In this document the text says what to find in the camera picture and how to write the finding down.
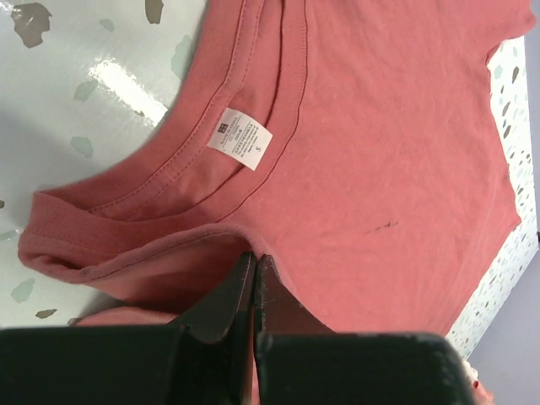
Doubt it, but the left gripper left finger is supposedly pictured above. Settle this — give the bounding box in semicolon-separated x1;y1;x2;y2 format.
170;252;256;404

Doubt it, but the red t shirt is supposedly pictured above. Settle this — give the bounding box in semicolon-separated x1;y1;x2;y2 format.
19;1;535;335

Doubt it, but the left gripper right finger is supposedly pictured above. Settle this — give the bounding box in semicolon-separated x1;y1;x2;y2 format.
255;255;338;404

